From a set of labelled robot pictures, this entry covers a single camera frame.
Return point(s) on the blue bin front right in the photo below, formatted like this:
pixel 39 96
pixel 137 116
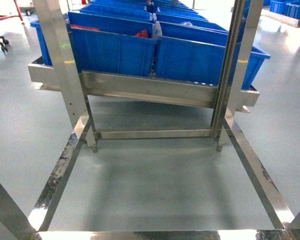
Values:
pixel 190 60

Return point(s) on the stainless steel table frame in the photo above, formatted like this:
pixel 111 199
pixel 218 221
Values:
pixel 15 225

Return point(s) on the blue bin front left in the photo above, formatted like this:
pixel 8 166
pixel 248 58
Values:
pixel 112 52

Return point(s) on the blue bin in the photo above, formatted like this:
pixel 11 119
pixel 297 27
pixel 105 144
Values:
pixel 191 33
pixel 190 60
pixel 112 52
pixel 110 24

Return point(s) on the blue bins far right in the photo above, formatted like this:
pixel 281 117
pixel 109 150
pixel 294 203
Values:
pixel 289 8

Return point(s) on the stainless steel roller rack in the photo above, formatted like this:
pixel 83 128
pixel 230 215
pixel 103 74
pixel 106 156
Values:
pixel 233 93

